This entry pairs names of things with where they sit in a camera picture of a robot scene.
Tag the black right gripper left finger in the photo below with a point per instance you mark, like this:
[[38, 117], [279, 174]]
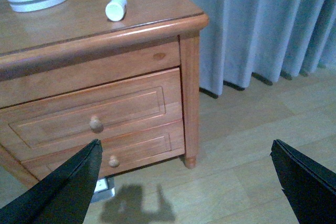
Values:
[[63, 196]]

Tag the wooden drawer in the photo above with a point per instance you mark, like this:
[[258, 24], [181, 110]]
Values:
[[59, 123], [121, 153]]

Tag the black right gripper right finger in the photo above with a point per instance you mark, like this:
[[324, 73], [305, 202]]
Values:
[[308, 185]]

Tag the grey-green curtain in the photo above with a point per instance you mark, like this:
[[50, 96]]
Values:
[[266, 39]]

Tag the wooden nightstand cabinet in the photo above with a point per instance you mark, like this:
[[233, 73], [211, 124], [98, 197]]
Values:
[[74, 46]]

